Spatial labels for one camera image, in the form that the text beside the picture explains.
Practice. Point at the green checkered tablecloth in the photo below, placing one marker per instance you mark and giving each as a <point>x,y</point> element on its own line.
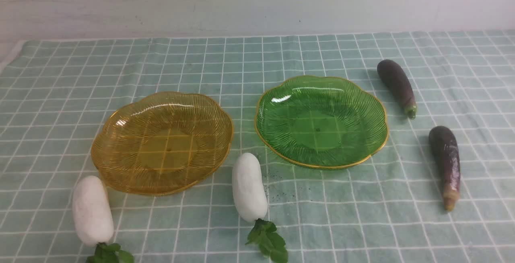
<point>57,95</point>

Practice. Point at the purple eggplant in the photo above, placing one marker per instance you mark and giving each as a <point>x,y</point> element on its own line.
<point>444,147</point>
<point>395,79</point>

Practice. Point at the white radish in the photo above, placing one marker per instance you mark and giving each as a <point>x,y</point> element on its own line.
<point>251,203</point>
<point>94,223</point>

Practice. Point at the green glass plate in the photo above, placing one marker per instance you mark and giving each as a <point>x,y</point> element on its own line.
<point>321,122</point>

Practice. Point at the amber glass plate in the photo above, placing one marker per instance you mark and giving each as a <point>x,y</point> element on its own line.
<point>162,144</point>

